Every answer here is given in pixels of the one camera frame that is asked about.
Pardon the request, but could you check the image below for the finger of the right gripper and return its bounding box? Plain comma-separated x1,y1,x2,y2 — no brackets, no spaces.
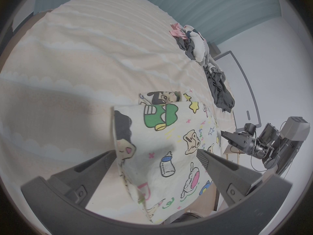
228,142,245,154
221,130,242,143

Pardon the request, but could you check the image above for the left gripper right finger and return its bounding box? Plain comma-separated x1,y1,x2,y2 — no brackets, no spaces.
196,149,263,205

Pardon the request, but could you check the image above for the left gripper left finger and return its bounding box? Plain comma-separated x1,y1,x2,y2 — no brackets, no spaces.
50,150,117,205

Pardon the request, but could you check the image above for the white printed pyjama top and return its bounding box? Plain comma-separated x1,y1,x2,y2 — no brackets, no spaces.
114,90,222,223

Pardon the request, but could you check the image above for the pile of clothes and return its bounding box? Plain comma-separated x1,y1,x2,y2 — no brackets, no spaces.
169,23,211,67

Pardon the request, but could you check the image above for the bed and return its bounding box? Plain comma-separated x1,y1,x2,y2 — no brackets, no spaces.
0,0,261,220

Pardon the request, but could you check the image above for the black garment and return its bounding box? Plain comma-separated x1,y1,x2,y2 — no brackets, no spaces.
204,65,236,112

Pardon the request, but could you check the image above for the grey and white garment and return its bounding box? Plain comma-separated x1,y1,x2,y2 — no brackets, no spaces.
204,60,223,75

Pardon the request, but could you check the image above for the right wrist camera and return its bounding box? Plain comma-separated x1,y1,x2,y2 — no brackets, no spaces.
243,123,257,134

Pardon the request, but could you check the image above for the black cable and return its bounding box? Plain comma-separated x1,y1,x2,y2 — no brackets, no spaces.
250,153,269,173

